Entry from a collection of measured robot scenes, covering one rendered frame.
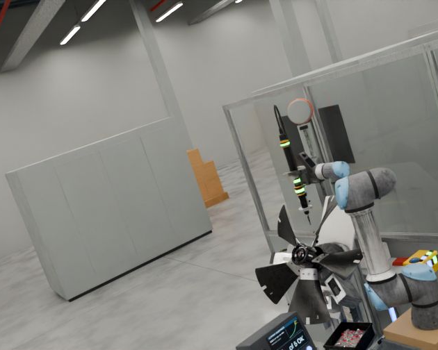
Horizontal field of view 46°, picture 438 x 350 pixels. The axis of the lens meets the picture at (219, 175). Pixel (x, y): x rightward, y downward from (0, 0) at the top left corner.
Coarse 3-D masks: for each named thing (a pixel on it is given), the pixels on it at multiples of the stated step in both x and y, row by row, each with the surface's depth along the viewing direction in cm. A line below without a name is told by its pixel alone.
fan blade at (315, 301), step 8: (304, 280) 267; (312, 280) 266; (296, 288) 265; (304, 288) 264; (312, 288) 264; (320, 288) 264; (296, 296) 264; (304, 296) 262; (312, 296) 262; (320, 296) 262; (296, 304) 262; (304, 304) 260; (312, 304) 260; (320, 304) 259; (304, 312) 259; (312, 312) 258; (320, 312) 257; (328, 312) 256; (304, 320) 257; (312, 320) 256; (320, 320) 255; (328, 320) 254
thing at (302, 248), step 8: (296, 248) 274; (304, 248) 270; (312, 248) 270; (320, 248) 274; (296, 256) 271; (304, 256) 267; (296, 264) 269; (304, 264) 267; (312, 264) 268; (320, 264) 270
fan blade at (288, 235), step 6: (282, 210) 294; (282, 216) 294; (282, 222) 295; (288, 222) 287; (282, 228) 297; (288, 228) 288; (282, 234) 300; (288, 234) 290; (288, 240) 295; (294, 240) 284; (294, 246) 289
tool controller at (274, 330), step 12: (288, 312) 204; (276, 324) 195; (288, 324) 196; (300, 324) 199; (252, 336) 196; (264, 336) 190; (276, 336) 192; (288, 336) 195; (300, 336) 197; (240, 348) 192; (252, 348) 186; (264, 348) 188; (276, 348) 190; (288, 348) 193; (300, 348) 196; (312, 348) 198
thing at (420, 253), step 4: (416, 252) 261; (420, 252) 260; (424, 252) 258; (432, 252) 255; (436, 252) 255; (412, 256) 258; (416, 256) 256; (420, 256) 255; (428, 256) 252; (432, 256) 253; (408, 260) 255; (424, 260) 249; (428, 260) 250; (404, 264) 254; (408, 264) 252; (436, 264) 254; (432, 268) 252; (436, 268) 254
